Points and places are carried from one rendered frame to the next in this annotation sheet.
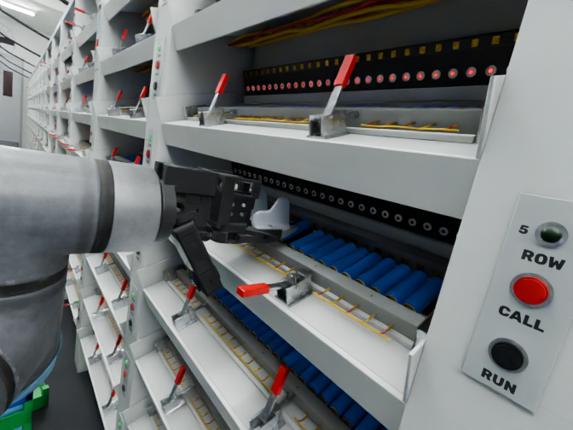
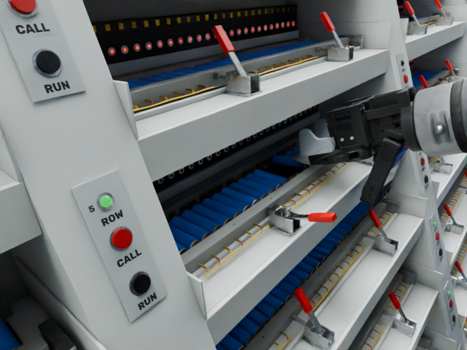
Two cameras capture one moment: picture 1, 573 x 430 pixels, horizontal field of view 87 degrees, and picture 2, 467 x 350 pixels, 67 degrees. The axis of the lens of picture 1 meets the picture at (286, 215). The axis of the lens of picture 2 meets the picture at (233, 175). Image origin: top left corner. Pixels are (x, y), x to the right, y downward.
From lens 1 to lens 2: 0.84 m
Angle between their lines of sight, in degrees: 87
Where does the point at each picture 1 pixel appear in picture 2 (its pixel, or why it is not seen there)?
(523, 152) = (392, 44)
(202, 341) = (338, 310)
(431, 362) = not seen: hidden behind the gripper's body
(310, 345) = not seen: hidden behind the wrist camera
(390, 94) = (256, 41)
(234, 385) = (367, 271)
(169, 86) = (99, 57)
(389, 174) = (375, 64)
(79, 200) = not seen: outside the picture
